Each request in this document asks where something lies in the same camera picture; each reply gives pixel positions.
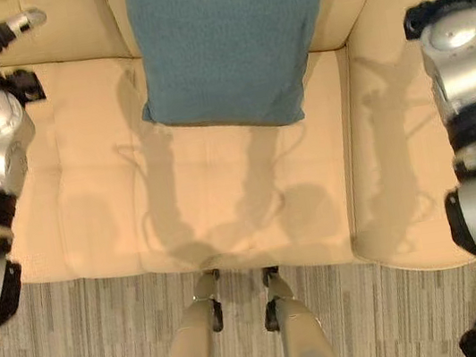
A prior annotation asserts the blue textured cushion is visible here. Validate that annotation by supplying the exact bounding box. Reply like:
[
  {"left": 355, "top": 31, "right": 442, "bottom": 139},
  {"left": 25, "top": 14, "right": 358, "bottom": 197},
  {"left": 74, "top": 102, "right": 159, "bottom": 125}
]
[{"left": 123, "top": 0, "right": 361, "bottom": 149}]

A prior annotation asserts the beige fabric sofa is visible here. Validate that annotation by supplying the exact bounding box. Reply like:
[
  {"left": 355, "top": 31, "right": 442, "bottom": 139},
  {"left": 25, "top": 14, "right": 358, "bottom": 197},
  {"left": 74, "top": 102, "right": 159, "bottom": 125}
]
[{"left": 0, "top": 0, "right": 476, "bottom": 340}]

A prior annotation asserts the robot right silver leg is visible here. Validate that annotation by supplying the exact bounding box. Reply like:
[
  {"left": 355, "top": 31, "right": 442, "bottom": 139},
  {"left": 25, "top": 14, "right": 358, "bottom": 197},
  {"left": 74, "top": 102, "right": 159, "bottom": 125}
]
[{"left": 255, "top": 257, "right": 336, "bottom": 357}]

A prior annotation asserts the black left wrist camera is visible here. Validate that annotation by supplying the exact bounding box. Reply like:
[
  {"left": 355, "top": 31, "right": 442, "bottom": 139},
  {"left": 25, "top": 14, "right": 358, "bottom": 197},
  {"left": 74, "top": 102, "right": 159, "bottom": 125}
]
[{"left": 3, "top": 64, "right": 48, "bottom": 108}]

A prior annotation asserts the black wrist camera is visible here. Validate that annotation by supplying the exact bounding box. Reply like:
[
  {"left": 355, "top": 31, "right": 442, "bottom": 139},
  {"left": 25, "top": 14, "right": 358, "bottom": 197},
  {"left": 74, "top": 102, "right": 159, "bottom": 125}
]
[
  {"left": 399, "top": 2, "right": 430, "bottom": 43},
  {"left": 3, "top": 64, "right": 48, "bottom": 108}
]

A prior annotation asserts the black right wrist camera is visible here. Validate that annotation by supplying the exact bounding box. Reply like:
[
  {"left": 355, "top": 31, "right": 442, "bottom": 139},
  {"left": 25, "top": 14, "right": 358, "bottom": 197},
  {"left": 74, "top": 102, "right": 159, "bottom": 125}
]
[{"left": 399, "top": 2, "right": 430, "bottom": 43}]

